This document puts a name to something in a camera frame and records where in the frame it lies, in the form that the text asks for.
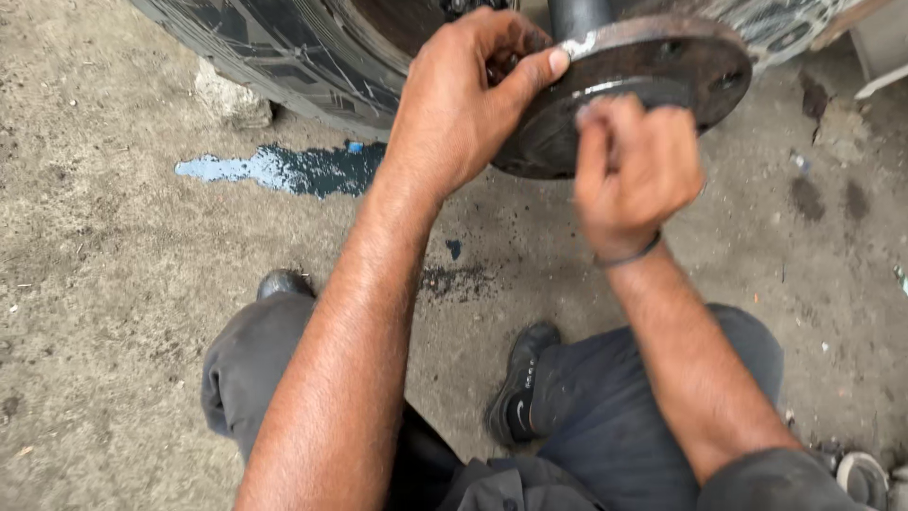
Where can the person's right hand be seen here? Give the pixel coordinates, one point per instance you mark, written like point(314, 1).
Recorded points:
point(638, 184)

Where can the white round container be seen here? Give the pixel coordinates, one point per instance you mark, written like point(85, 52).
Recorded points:
point(862, 481)

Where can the person's black right shoe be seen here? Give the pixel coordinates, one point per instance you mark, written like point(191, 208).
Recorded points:
point(518, 387)

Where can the person's dark shirt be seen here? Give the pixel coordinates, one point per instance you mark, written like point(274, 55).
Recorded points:
point(511, 490)

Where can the grey stone block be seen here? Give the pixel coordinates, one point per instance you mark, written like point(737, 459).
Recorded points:
point(230, 99)

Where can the person's black shoe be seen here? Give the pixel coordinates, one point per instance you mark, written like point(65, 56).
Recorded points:
point(284, 282)
point(518, 387)

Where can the wooden plank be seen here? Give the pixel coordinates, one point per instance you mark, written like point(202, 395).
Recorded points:
point(848, 23)

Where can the white panel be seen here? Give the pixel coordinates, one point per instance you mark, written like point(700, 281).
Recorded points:
point(883, 50)

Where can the black wristband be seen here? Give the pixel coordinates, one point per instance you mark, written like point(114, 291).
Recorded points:
point(628, 257)

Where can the person's left hand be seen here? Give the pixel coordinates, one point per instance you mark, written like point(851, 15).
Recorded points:
point(447, 120)

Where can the rusty round axle flange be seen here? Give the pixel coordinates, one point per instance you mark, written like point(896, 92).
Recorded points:
point(652, 60)

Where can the small blue plastic scrap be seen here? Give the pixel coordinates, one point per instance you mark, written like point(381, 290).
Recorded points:
point(355, 147)

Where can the person's dark grey trousers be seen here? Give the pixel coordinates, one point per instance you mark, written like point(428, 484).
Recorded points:
point(610, 411)

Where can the person's black left shoe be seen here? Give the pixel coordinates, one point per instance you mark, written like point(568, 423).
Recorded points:
point(284, 282)

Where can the dark steel axle shaft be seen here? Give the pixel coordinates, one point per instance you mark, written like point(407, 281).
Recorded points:
point(578, 18)

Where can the large black truck tyre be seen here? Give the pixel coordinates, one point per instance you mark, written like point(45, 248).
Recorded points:
point(284, 57)

